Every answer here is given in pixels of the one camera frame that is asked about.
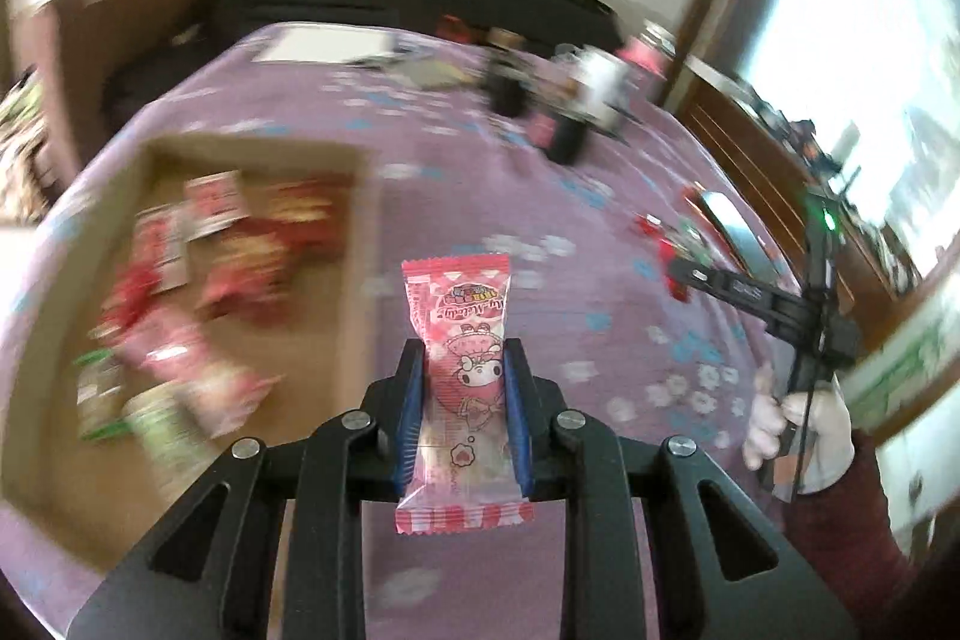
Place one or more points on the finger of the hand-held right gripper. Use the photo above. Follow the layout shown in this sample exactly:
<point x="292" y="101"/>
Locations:
<point x="739" y="289"/>

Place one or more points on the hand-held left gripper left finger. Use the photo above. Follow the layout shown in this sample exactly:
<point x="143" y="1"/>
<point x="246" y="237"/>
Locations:
<point x="411" y="419"/>

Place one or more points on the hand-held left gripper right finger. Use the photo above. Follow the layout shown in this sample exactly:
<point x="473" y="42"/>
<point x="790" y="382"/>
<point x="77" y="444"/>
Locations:
<point x="519" y="419"/>

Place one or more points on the long pink snack packet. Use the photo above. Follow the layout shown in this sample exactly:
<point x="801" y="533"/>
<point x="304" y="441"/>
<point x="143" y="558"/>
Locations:
<point x="465" y="310"/>

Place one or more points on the cardboard box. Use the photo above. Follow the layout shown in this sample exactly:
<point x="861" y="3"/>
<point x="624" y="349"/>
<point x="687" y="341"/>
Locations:
<point x="315" y="332"/>

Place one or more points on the dark red gold-print packet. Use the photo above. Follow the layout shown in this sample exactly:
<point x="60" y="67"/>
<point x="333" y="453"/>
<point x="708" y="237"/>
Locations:
<point x="247" y="265"/>

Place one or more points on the pink red snack packet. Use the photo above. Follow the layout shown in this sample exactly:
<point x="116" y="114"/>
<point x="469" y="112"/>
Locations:
<point x="187" y="362"/>

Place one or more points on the large dark red snack packet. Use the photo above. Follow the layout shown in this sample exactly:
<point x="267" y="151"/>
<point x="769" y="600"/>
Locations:
<point x="307" y="212"/>

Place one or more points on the green white snack packet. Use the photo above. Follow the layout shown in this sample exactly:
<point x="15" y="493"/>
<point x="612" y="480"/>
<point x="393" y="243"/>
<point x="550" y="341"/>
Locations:
<point x="161" y="445"/>

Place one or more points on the small white red snack packet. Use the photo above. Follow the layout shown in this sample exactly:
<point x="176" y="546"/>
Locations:
<point x="161" y="250"/>

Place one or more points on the clear green snack packet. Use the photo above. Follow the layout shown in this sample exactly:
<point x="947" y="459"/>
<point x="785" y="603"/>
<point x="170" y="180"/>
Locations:
<point x="97" y="392"/>

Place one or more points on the person's right forearm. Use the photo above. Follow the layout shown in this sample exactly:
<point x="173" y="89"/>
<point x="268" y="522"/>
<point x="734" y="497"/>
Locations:
<point x="840" y="535"/>

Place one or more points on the person's right hand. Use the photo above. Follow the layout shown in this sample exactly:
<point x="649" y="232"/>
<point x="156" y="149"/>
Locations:
<point x="825" y="430"/>

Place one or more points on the black smartphone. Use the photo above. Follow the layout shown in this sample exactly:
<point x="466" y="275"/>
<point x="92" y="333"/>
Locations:
<point x="724" y="216"/>

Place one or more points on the wooden bench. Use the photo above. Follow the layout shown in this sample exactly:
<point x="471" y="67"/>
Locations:
<point x="750" y="138"/>

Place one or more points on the black canister wooden lid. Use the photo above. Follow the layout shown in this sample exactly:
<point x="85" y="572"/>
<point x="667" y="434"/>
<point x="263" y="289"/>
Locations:
<point x="564" y="138"/>
<point x="504" y="85"/>

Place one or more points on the white paper box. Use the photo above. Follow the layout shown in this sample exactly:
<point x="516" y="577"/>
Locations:
<point x="604" y="85"/>

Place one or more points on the pink thermos bottle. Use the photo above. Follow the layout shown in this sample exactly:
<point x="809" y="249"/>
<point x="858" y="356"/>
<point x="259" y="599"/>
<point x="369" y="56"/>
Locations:
<point x="645" y="51"/>

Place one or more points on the grey notebook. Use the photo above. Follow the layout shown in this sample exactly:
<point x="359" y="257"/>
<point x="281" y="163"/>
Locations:
<point x="442" y="74"/>

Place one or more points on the white paper sheet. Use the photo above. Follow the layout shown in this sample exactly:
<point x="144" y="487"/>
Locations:
<point x="315" y="44"/>

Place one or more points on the floral cushion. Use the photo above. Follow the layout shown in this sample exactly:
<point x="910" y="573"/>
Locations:
<point x="26" y="160"/>

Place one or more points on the brown chair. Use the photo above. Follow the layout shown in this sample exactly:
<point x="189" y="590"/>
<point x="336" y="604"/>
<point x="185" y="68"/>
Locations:
<point x="112" y="48"/>

